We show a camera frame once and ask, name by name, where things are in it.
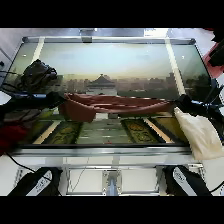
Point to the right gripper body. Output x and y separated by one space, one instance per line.
184 102

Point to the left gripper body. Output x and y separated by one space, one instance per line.
55 100

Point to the brown T-shirt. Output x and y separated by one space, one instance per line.
110 103

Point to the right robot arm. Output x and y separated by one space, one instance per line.
206 110

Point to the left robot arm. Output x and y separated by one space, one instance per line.
23 100

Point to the cream garment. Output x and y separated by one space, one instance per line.
201 136

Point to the red garment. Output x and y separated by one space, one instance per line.
8 136

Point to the silver frame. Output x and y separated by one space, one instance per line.
111 181

